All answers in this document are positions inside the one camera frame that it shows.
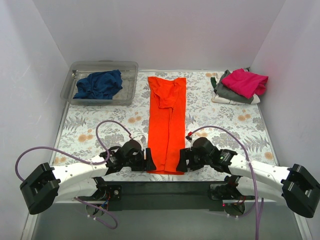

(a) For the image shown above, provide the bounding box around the white folded shirt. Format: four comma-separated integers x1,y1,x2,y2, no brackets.
212,93,261,105

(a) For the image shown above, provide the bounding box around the dark green folded shirt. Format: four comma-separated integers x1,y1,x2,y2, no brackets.
210,77,218,90

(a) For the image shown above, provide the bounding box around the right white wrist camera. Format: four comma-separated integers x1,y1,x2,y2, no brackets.
186,131,208,146

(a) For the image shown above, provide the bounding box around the floral table mat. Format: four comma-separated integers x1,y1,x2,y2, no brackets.
51,71,278,166

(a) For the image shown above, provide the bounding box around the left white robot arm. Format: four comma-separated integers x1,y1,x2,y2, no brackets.
19,139,156,215

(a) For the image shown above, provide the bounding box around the grey folded t shirt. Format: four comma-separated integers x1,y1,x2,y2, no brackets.
214,69,255,104

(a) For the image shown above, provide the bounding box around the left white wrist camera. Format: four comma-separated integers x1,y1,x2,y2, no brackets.
131,134,148,148

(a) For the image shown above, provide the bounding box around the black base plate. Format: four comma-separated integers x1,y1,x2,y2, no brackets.
80,180,244,212

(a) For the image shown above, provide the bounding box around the orange t shirt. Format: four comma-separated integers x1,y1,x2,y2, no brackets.
148,76,187,175

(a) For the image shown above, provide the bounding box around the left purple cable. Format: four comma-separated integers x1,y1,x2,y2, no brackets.
14,120,133,230

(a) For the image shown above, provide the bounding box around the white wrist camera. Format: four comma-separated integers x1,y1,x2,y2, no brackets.
186,131,208,146
131,134,148,148

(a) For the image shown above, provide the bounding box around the clear plastic bin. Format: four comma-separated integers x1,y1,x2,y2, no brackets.
60,60,139,106

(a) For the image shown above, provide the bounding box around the pink folded t shirt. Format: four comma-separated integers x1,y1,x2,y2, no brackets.
221,68,269,99

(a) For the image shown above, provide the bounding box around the blue t shirt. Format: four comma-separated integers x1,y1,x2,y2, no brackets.
73,69,123,100

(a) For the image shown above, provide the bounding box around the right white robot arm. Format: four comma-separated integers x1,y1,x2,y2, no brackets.
176,137,320,218

